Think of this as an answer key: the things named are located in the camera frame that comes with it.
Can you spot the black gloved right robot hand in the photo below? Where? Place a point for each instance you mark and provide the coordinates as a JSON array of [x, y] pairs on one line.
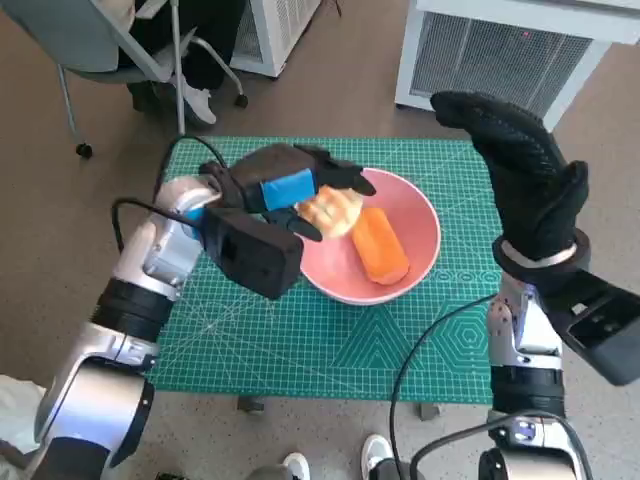
[[535, 190]]

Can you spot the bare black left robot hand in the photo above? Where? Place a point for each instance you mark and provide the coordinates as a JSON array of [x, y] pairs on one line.
[[275, 165]]

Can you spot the round toy bread bun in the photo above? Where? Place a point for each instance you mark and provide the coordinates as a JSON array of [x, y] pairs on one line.
[[332, 210]]

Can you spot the pink bowl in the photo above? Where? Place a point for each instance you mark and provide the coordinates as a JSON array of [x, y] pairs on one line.
[[415, 220]]

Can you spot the long toy bread loaf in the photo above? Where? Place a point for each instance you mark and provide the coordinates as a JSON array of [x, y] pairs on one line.
[[380, 245]]

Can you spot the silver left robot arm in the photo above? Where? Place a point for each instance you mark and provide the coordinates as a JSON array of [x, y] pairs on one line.
[[90, 390]]

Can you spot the small white cabinet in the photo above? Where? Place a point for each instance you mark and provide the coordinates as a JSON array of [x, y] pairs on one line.
[[285, 35]]

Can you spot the seated person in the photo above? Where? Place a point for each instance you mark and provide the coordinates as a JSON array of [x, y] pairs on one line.
[[210, 45]]

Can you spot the large white grille cabinet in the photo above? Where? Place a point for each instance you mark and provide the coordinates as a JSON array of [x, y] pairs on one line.
[[500, 45]]

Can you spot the green cutting mat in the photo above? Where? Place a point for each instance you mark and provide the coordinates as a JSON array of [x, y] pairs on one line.
[[300, 350]]

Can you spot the table caster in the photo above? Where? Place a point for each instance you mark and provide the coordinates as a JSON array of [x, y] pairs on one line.
[[429, 411], [250, 404]]

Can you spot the grey wheeled chair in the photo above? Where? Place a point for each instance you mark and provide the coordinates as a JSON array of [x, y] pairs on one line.
[[65, 35]]

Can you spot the white shoe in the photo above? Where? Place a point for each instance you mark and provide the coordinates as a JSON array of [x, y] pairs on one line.
[[296, 467], [376, 451]]

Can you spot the standing person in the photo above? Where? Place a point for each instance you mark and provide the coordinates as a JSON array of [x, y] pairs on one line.
[[17, 415]]

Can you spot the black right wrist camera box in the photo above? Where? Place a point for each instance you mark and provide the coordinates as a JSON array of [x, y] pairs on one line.
[[605, 330]]

